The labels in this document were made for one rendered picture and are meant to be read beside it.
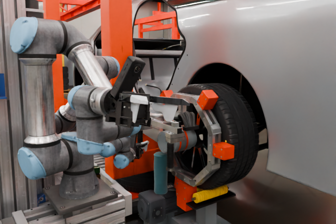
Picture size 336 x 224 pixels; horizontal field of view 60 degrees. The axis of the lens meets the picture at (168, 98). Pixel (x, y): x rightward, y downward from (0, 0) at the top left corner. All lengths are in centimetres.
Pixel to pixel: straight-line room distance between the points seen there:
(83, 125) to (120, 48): 117
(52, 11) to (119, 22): 196
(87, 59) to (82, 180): 45
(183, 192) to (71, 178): 90
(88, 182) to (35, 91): 39
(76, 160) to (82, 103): 36
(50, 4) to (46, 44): 283
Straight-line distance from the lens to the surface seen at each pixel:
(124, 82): 72
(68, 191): 119
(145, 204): 207
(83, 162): 115
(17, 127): 124
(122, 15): 198
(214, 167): 165
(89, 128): 83
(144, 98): 59
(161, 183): 191
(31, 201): 134
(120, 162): 153
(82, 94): 82
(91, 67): 101
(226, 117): 162
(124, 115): 70
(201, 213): 209
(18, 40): 103
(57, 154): 108
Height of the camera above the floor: 132
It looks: 7 degrees down
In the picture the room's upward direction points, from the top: straight up
